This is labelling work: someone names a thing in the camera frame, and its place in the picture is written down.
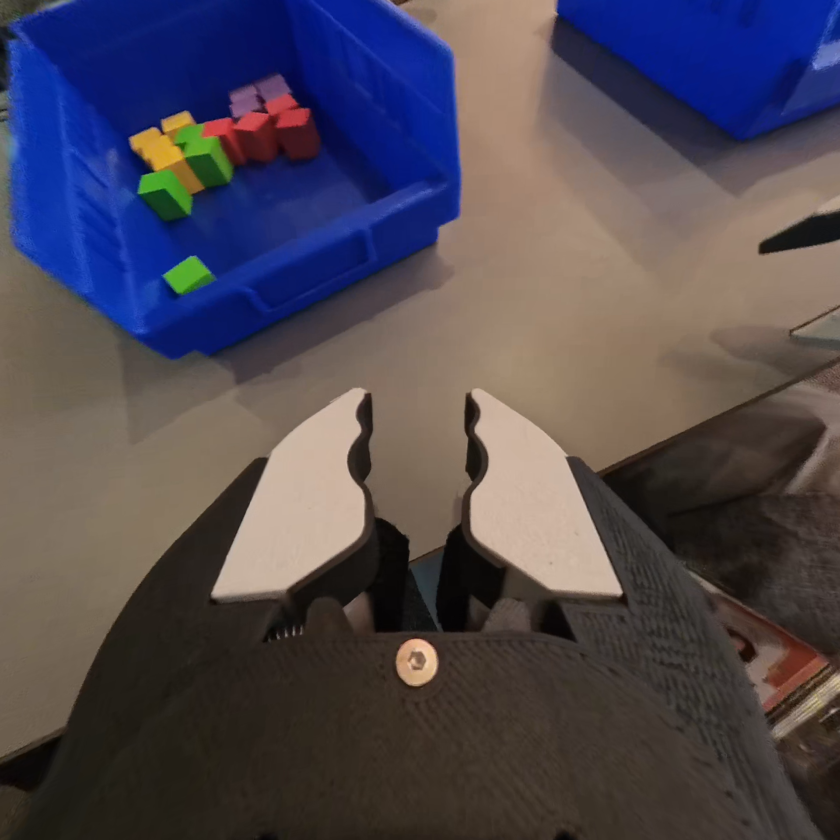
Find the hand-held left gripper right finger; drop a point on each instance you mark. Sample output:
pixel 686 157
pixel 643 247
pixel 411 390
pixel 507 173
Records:
pixel 538 518

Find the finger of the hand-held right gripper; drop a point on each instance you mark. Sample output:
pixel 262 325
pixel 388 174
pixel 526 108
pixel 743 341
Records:
pixel 823 327
pixel 814 233

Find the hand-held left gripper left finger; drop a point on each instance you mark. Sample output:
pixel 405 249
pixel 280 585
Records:
pixel 302 512

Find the blue plastic bin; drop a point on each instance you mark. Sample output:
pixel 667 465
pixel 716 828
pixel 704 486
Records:
pixel 709 59
pixel 308 223

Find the green wooden cube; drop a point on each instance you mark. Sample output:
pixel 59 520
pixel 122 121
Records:
pixel 189 275
pixel 208 163
pixel 164 195
pixel 189 134

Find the grey desk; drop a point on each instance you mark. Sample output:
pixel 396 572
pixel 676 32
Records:
pixel 590 295

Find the yellow wooden cube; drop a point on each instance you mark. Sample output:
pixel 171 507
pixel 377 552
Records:
pixel 145 140
pixel 178 122
pixel 189 177
pixel 164 156

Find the purple wooden cube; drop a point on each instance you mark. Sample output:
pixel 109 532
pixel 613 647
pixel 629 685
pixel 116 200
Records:
pixel 273 86
pixel 245 100

